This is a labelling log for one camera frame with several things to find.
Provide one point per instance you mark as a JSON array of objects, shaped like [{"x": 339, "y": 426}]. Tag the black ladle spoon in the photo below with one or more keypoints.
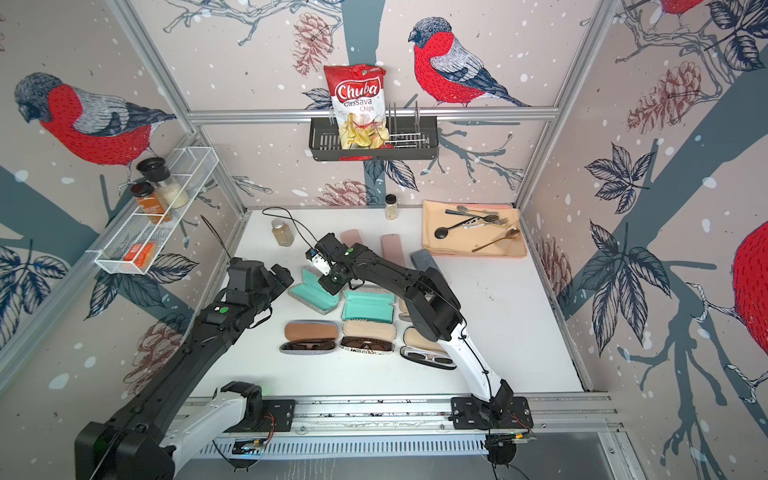
[{"x": 443, "y": 232}]

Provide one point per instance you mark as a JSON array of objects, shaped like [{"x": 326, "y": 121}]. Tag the brown case with sunglasses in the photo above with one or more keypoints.
[{"x": 309, "y": 337}]

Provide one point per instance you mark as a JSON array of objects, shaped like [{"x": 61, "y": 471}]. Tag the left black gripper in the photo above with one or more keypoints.
[{"x": 278, "y": 285}]

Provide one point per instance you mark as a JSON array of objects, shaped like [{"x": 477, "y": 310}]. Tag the silver spoon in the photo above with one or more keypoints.
[{"x": 471, "y": 209}]

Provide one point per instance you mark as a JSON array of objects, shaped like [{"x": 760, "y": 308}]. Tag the iridescent cutlery piece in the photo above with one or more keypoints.
[{"x": 455, "y": 212}]

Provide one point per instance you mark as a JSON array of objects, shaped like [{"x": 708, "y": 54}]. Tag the white patterned cutlery handle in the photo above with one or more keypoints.
[{"x": 474, "y": 225}]

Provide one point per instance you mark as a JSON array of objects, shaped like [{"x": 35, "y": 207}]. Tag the orange spice jar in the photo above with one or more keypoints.
[{"x": 148, "y": 202}]

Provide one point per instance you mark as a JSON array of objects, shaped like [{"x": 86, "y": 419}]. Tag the grey teal glasses case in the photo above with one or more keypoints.
[{"x": 423, "y": 261}]

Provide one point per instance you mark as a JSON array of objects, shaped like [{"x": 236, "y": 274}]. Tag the red Chuba chips bag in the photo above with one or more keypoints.
[{"x": 358, "y": 104}]

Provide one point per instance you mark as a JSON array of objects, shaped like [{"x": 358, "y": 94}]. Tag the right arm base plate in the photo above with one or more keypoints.
[{"x": 470, "y": 413}]

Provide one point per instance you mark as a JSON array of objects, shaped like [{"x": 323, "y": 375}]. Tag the patterned case with sunglasses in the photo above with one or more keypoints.
[{"x": 369, "y": 337}]

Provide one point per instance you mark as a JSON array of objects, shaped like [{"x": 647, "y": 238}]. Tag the black wire wall basket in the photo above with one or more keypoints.
[{"x": 396, "y": 137}]

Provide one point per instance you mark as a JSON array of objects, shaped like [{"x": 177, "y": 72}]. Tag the beige empty open case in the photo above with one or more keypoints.
[{"x": 404, "y": 314}]

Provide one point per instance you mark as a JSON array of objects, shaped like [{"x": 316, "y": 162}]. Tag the small jar at back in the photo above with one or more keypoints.
[{"x": 391, "y": 207}]

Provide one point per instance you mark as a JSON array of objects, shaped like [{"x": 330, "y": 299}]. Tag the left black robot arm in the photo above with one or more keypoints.
[{"x": 129, "y": 445}]

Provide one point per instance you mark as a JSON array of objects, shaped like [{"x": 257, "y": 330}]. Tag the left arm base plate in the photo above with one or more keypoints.
[{"x": 265, "y": 416}]

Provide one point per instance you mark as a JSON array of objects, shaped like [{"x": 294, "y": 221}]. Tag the brown spice jar on table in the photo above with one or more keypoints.
[{"x": 282, "y": 232}]

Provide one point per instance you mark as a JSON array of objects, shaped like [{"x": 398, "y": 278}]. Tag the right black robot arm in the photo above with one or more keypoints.
[{"x": 434, "y": 309}]

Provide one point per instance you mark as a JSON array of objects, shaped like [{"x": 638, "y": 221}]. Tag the small orange box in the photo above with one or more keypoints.
[{"x": 140, "y": 254}]

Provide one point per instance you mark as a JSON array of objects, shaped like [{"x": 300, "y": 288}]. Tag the white wire wall shelf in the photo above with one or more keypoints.
[{"x": 193, "y": 168}]

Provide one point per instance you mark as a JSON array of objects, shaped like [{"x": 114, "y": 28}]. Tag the gold spoon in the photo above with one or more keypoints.
[{"x": 508, "y": 235}]

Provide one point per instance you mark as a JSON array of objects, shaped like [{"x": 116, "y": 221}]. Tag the black case with glasses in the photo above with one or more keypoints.
[{"x": 419, "y": 350}]

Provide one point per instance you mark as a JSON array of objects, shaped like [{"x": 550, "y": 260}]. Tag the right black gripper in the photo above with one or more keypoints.
[{"x": 332, "y": 290}]

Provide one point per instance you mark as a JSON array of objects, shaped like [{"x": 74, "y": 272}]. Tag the pink glasses case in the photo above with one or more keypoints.
[
  {"x": 392, "y": 249},
  {"x": 351, "y": 237}
]

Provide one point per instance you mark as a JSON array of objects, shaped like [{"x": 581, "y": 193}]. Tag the black lid salt grinder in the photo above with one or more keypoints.
[{"x": 168, "y": 190}]

